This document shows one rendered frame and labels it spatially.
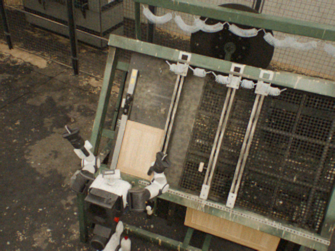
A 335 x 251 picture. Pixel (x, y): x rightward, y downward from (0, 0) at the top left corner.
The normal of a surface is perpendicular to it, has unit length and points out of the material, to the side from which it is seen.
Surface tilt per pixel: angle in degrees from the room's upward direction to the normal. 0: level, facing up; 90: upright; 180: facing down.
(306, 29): 90
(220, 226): 90
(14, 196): 0
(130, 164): 60
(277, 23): 90
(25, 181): 0
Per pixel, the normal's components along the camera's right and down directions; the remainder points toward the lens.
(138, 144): -0.23, 0.09
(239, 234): -0.32, 0.56
